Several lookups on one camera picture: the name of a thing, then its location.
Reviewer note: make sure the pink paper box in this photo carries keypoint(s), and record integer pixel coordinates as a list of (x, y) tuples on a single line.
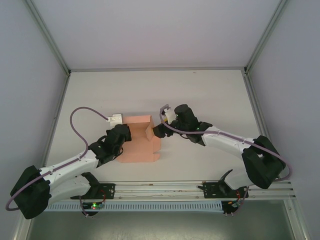
[(140, 150)]

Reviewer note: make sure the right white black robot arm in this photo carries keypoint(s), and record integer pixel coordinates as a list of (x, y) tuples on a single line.
[(225, 143)]

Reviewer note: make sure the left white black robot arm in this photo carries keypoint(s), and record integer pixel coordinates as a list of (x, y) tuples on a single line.
[(67, 170)]

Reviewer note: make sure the circuit board with green light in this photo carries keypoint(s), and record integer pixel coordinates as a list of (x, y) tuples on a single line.
[(93, 206)]

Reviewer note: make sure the circuit board without light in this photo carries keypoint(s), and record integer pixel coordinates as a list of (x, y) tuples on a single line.
[(235, 204)]

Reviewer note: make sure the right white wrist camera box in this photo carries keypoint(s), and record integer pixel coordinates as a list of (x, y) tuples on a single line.
[(170, 115)]

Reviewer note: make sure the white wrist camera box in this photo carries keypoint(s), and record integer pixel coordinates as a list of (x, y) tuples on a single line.
[(170, 115), (115, 119)]

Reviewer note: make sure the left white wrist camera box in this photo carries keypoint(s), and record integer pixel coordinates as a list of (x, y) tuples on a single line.
[(115, 119)]

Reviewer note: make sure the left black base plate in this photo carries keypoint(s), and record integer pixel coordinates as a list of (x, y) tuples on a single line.
[(108, 191)]

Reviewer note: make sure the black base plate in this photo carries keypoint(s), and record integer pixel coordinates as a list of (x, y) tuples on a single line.
[(212, 191), (108, 191)]

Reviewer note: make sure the aluminium table edge rail long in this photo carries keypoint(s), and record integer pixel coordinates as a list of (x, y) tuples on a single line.
[(157, 68)]

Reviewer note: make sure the aluminium mounting rail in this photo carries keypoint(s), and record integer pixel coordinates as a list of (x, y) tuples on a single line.
[(160, 191)]

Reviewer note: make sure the left aluminium side rail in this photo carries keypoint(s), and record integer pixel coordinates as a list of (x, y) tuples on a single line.
[(63, 95)]

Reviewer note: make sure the aluminium side rail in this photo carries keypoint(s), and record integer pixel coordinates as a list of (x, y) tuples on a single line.
[(63, 95), (255, 100)]

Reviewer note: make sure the right aluminium side rail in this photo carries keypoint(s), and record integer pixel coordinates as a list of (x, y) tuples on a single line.
[(255, 100)]

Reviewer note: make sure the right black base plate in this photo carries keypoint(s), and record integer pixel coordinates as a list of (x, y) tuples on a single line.
[(212, 191)]

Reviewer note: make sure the right aluminium frame post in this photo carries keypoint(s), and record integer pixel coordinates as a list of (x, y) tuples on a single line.
[(267, 30)]

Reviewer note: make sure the aluminium frame post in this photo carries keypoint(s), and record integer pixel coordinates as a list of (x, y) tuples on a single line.
[(267, 30), (47, 35)]

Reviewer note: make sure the aluminium frame leg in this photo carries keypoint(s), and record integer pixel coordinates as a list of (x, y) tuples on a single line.
[(296, 220), (23, 225)]

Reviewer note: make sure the left aluminium frame post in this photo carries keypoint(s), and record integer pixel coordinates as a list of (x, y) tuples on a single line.
[(47, 35)]

